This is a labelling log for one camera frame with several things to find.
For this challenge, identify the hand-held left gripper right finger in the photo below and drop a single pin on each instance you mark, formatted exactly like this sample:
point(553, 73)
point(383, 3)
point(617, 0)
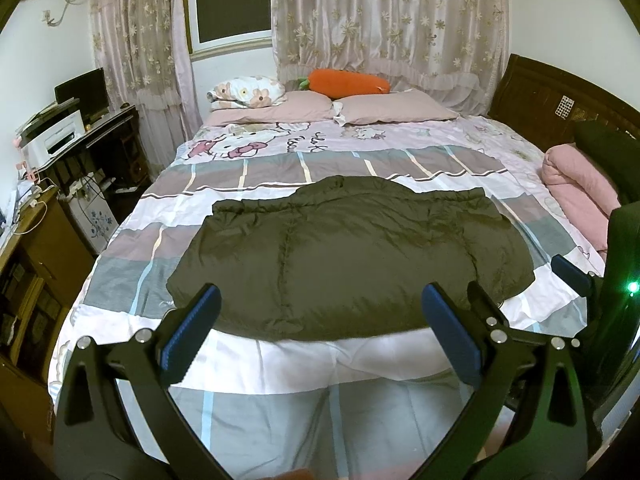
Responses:
point(450, 335)

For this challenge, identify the dark wooden headboard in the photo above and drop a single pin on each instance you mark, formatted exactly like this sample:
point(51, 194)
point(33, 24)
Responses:
point(530, 90)

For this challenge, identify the black computer monitor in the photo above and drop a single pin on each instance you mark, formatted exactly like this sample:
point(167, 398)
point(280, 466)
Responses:
point(85, 90)

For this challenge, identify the wide floral lace curtain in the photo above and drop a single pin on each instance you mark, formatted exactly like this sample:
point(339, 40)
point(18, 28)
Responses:
point(390, 25)

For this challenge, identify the white floral small cabinet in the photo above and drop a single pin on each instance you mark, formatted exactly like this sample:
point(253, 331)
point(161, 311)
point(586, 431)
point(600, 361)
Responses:
point(97, 220)

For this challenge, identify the white power strip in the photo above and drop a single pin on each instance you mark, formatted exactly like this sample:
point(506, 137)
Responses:
point(87, 184)

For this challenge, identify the white printer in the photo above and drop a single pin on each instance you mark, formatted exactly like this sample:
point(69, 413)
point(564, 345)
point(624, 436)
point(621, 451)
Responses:
point(55, 137)

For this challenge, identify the olive green puffer jacket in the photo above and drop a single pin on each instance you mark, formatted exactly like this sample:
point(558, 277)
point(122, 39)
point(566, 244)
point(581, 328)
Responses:
point(325, 250)

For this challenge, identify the narrow floral lace curtain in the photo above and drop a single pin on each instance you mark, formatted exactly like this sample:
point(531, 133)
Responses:
point(140, 50)

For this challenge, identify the pink folded blanket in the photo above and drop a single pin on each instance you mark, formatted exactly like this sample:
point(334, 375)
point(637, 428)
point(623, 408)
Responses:
point(575, 185)

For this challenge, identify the brown wooden cabinet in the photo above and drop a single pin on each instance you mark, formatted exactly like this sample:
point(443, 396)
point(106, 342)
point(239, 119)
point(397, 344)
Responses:
point(55, 255)

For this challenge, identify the pink pillow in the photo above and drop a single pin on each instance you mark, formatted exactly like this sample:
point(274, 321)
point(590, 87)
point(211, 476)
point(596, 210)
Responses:
point(280, 107)
point(395, 107)

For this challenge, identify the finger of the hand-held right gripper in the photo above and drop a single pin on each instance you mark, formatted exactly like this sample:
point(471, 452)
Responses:
point(570, 272)
point(487, 307)

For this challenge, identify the window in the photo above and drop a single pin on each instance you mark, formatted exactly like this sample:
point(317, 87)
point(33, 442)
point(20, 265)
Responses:
point(230, 0)

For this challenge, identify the printed patchwork bed cover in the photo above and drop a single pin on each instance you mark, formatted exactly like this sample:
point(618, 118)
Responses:
point(280, 170)

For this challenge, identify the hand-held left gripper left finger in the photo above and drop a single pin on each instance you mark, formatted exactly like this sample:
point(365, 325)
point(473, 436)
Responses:
point(192, 335)

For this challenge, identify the orange carrot plush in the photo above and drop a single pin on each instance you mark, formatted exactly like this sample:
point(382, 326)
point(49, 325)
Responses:
point(345, 82)

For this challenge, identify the floral print pillow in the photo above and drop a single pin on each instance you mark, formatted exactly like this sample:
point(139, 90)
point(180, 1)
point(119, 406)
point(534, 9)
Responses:
point(250, 91)

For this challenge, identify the dark computer desk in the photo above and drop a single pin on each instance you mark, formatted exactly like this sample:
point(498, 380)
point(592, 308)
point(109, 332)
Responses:
point(112, 135)

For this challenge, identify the dark green cloth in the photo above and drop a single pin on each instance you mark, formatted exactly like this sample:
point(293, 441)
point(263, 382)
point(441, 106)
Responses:
point(610, 155)

